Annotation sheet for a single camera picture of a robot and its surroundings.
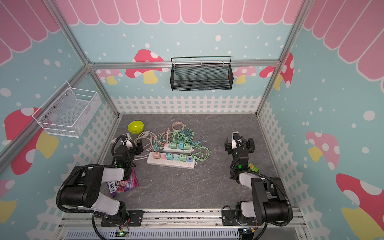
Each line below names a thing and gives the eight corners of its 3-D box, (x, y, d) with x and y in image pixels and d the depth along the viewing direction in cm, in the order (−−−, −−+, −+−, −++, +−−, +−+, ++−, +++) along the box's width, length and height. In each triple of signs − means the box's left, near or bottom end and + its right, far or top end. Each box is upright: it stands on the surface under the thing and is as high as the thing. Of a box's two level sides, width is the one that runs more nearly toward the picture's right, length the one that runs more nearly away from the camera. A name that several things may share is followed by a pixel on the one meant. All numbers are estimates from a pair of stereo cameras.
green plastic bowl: (128, 136, 109) (125, 132, 105) (132, 125, 116) (130, 120, 112) (143, 136, 109) (141, 132, 105) (146, 125, 116) (144, 120, 112)
